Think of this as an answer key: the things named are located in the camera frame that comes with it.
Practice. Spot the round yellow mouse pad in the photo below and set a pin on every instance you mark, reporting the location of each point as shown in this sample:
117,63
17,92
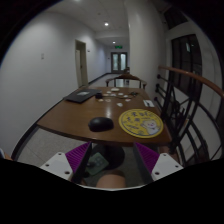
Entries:
141,123

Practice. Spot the black computer mouse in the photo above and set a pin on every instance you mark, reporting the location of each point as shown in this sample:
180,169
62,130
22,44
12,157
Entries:
100,124

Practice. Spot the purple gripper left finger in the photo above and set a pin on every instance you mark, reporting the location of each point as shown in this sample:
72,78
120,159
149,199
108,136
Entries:
71,165

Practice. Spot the black table pedestal base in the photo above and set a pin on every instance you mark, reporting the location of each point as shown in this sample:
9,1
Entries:
114,155

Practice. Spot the dark window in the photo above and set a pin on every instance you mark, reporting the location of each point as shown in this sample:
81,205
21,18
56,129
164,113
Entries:
186,55

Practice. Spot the small black round object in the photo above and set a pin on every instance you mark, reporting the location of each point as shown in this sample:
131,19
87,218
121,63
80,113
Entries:
99,96

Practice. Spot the white card on table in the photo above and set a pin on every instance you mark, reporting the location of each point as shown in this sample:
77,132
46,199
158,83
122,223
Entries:
148,103

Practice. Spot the side door in wall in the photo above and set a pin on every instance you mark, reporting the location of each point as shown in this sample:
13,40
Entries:
81,63

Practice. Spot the glass double door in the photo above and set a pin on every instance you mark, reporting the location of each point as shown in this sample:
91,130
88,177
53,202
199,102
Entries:
118,62

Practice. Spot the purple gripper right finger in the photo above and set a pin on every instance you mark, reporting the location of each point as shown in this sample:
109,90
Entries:
152,165

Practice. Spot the black metal railing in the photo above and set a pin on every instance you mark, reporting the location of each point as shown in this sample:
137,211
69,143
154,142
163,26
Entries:
196,135

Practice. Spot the dark closed laptop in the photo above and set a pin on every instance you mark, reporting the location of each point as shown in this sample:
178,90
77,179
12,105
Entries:
81,95

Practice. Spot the wooden stair handrail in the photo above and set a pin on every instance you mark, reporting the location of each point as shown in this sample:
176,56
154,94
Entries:
201,79

